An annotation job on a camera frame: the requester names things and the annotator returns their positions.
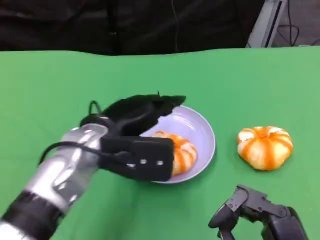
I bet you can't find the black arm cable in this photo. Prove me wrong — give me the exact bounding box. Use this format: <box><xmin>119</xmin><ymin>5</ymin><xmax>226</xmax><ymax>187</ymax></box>
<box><xmin>37</xmin><ymin>140</ymin><xmax>133</xmax><ymax>166</ymax></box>
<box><xmin>87</xmin><ymin>99</ymin><xmax>106</xmax><ymax>121</ymax></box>

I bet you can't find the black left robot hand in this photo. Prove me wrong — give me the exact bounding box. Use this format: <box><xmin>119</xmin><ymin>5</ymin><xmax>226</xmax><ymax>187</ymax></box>
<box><xmin>101</xmin><ymin>91</ymin><xmax>187</xmax><ymax>138</ymax></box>

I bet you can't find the black backdrop curtain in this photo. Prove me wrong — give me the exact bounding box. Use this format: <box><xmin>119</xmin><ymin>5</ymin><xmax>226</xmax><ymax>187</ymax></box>
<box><xmin>0</xmin><ymin>0</ymin><xmax>266</xmax><ymax>56</ymax></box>

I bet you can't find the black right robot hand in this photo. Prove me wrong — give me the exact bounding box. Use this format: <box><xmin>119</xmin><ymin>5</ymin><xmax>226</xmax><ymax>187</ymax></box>
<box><xmin>208</xmin><ymin>184</ymin><xmax>310</xmax><ymax>240</ymax></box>

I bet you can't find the black floor cable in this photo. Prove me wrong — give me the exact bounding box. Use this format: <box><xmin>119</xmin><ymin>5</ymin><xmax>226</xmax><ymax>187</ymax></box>
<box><xmin>276</xmin><ymin>0</ymin><xmax>300</xmax><ymax>48</ymax></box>

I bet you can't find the lilac plate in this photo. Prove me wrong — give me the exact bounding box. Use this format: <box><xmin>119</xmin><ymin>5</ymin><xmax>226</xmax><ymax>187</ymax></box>
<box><xmin>138</xmin><ymin>104</ymin><xmax>216</xmax><ymax>185</ymax></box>

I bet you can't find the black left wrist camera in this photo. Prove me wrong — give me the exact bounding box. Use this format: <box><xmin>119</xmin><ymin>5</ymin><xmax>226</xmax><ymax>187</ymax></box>
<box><xmin>98</xmin><ymin>136</ymin><xmax>175</xmax><ymax>183</ymax></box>

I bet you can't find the green table cloth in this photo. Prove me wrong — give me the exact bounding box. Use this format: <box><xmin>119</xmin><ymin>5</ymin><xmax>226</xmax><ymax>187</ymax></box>
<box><xmin>0</xmin><ymin>44</ymin><xmax>320</xmax><ymax>240</ymax></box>

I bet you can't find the grey metal stand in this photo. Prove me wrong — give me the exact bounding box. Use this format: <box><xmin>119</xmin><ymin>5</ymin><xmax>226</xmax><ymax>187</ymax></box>
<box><xmin>244</xmin><ymin>0</ymin><xmax>288</xmax><ymax>49</ymax></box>

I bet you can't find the orange and white bread roll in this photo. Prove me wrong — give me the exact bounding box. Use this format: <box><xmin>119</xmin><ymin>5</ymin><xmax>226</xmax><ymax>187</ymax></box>
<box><xmin>236</xmin><ymin>126</ymin><xmax>294</xmax><ymax>172</ymax></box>
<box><xmin>151</xmin><ymin>130</ymin><xmax>198</xmax><ymax>176</ymax></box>

